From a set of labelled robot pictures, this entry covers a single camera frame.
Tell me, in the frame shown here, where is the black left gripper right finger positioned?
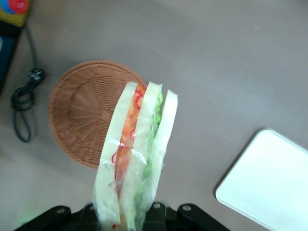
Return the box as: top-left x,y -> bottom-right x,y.
144,203 -> 229,231

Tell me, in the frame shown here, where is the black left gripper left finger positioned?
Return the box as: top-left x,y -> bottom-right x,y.
14,204 -> 99,231

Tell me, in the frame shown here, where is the plastic-wrapped triangle sandwich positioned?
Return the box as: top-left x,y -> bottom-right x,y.
92,81 -> 179,231

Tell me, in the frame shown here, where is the cream rectangular tray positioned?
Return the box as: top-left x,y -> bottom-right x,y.
215,128 -> 308,231

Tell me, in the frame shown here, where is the round brown wicker basket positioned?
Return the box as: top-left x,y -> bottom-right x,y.
47,60 -> 148,169

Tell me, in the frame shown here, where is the black machine with yellow panel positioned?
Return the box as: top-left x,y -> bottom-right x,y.
0,0 -> 33,95

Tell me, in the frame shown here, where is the black power cable with plug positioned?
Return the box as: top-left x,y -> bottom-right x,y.
12,26 -> 47,143

